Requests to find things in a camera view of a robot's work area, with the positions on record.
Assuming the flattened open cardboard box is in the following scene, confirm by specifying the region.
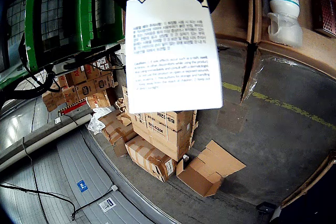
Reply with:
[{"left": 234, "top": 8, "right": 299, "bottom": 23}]
[{"left": 175, "top": 140, "right": 247, "bottom": 198}]

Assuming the blue sign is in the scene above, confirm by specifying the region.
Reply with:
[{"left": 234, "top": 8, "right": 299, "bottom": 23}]
[{"left": 76, "top": 179, "right": 89, "bottom": 193}]

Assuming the brown carton black logo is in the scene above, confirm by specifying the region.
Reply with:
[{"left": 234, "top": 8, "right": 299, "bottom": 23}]
[{"left": 75, "top": 79, "right": 97, "bottom": 101}]

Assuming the small taped brown carton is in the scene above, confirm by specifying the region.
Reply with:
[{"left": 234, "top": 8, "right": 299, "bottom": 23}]
[{"left": 99, "top": 110, "right": 137, "bottom": 146}]

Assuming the brown BS-52M shipping carton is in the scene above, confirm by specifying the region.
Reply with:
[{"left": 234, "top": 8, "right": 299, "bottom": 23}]
[
  {"left": 132, "top": 123, "right": 196, "bottom": 162},
  {"left": 130, "top": 110, "right": 198, "bottom": 141}
]

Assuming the white plastic bottle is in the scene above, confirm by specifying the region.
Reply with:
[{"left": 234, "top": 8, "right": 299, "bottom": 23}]
[{"left": 266, "top": 0, "right": 304, "bottom": 48}]

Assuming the white plastic bag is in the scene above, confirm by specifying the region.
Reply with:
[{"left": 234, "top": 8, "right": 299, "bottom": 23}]
[{"left": 87, "top": 106, "right": 114, "bottom": 135}]

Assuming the white label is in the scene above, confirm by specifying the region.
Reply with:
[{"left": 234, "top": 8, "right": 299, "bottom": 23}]
[{"left": 99, "top": 197, "right": 117, "bottom": 213}]

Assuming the purple flat box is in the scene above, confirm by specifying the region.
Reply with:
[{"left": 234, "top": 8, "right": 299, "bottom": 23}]
[{"left": 313, "top": 0, "right": 336, "bottom": 38}]

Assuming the brown carton with tape strips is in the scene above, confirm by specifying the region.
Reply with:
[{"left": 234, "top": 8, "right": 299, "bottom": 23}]
[{"left": 124, "top": 135, "right": 178, "bottom": 183}]

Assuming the red bar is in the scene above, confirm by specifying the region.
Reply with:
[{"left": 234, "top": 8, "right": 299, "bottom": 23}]
[{"left": 59, "top": 100, "right": 89, "bottom": 116}]

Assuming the thin black floor cable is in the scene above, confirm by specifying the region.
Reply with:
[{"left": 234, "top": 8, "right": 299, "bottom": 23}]
[{"left": 0, "top": 182, "right": 118, "bottom": 221}]

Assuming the black cable bundle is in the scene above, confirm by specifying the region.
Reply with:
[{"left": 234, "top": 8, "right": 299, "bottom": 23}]
[{"left": 15, "top": 32, "right": 64, "bottom": 99}]

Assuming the brown carton red print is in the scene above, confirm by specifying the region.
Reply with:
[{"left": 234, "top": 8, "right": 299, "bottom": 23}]
[{"left": 70, "top": 67, "right": 88, "bottom": 86}]

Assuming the cow print carton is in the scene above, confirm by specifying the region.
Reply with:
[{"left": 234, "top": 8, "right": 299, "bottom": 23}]
[{"left": 125, "top": 0, "right": 224, "bottom": 114}]

